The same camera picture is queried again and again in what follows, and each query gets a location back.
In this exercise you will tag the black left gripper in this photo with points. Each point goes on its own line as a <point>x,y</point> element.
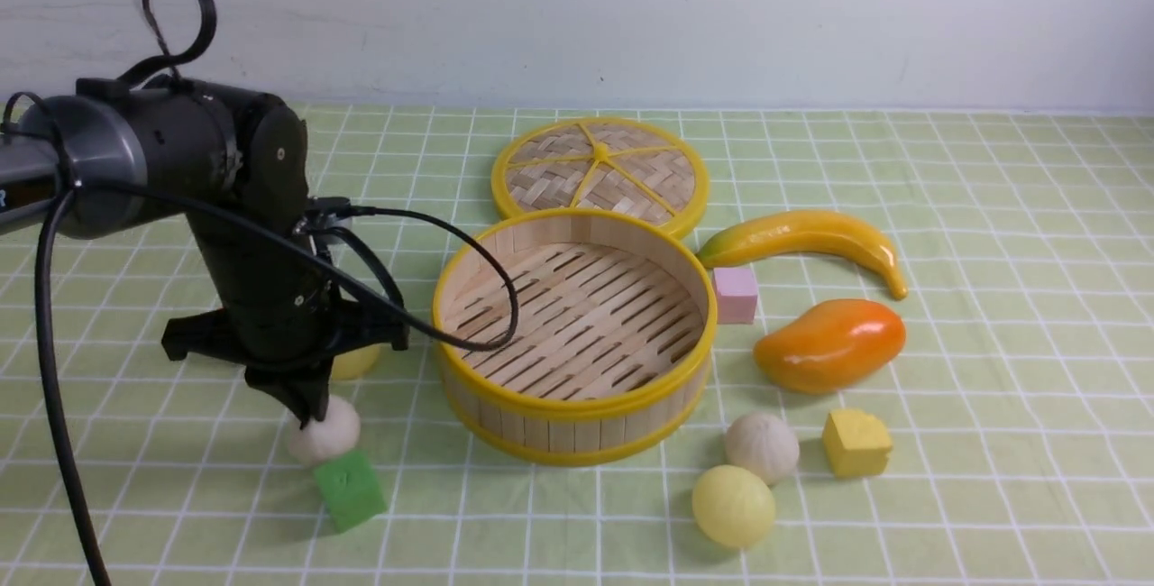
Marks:
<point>285,350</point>

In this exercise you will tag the green checkered tablecloth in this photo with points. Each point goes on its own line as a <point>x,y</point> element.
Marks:
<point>1020,411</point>

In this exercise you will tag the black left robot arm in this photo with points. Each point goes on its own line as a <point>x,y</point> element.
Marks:
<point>233,162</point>

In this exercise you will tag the bamboo steamer tray yellow rim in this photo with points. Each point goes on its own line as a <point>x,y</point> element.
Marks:
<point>612,347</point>

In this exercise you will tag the pink foam cube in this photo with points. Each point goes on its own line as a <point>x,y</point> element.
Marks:
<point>737,294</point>

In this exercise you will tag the white bun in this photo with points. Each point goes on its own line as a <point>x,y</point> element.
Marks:
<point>321,441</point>
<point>763,444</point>

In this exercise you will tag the green foam cube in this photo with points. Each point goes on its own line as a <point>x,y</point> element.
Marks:
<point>350,489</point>

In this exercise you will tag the yellow foam cube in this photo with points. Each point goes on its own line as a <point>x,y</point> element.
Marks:
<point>856,443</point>

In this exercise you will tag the yellow bun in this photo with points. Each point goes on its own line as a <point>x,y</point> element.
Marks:
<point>733,507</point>
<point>355,363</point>

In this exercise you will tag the yellow plastic banana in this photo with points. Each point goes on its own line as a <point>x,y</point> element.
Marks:
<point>825,232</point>

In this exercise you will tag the woven bamboo steamer lid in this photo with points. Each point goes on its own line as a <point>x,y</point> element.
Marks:
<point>610,163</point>

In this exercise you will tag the orange plastic mango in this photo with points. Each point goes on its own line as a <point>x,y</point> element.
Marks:
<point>833,345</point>

